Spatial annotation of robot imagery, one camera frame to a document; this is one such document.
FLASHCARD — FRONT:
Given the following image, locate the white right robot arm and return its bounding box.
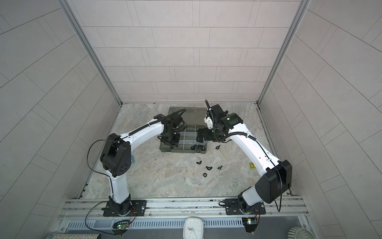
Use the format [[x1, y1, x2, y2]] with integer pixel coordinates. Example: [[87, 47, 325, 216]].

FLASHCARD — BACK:
[[197, 100, 292, 214]]

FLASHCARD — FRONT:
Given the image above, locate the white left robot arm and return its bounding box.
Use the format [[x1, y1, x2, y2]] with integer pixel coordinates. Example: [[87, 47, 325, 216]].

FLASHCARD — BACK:
[[86, 109, 187, 217]]

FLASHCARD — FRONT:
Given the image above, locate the translucent grey organizer box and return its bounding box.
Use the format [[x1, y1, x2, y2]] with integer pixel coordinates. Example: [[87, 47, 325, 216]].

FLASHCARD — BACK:
[[159, 107, 207, 154]]

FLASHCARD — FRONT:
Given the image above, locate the white square clock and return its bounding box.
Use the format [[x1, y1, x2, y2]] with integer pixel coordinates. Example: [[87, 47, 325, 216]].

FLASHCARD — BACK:
[[183, 217, 204, 239]]

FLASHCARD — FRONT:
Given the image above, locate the white ribbed fan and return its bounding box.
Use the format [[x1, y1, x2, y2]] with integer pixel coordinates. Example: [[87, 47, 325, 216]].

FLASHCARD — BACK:
[[287, 227, 315, 239]]

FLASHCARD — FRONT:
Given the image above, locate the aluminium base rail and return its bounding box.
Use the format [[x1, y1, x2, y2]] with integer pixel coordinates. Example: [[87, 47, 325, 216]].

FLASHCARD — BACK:
[[58, 196, 309, 220]]

